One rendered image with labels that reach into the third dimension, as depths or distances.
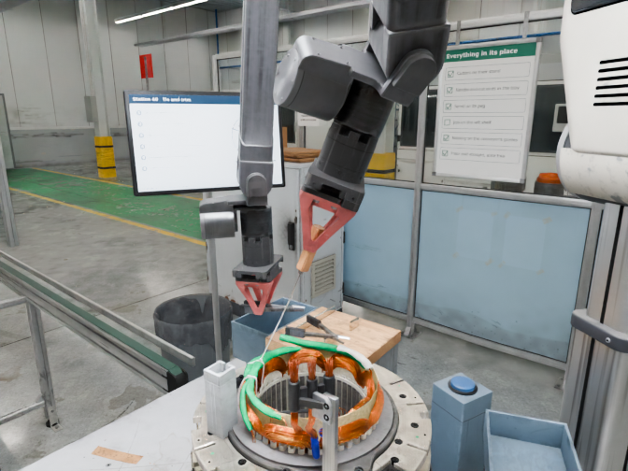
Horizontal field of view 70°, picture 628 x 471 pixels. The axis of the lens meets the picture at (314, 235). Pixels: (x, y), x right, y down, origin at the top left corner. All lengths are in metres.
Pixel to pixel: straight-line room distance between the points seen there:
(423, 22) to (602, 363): 0.59
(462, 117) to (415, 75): 2.38
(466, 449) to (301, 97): 0.65
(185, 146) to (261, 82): 0.84
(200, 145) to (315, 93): 1.15
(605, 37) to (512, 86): 1.99
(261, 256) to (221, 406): 0.31
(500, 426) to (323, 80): 0.56
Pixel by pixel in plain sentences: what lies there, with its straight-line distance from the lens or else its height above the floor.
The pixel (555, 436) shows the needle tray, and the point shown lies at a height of 1.04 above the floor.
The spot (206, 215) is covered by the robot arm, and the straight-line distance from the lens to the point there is 0.80.
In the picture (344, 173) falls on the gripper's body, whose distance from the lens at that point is 0.50.
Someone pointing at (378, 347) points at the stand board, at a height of 1.07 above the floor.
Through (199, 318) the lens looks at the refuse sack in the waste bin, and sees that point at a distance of 2.56.
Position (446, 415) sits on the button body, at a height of 0.99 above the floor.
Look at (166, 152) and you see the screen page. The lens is 1.58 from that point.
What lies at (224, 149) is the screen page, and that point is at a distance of 1.61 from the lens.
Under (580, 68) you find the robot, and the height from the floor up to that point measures 1.55.
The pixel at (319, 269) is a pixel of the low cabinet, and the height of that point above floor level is 0.48.
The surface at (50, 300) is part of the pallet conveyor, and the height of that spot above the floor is 0.75.
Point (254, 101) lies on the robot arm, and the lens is 0.77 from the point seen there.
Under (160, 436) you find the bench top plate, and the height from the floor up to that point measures 0.78.
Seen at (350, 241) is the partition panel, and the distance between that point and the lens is 3.37.
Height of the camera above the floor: 1.49
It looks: 15 degrees down
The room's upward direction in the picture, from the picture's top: straight up
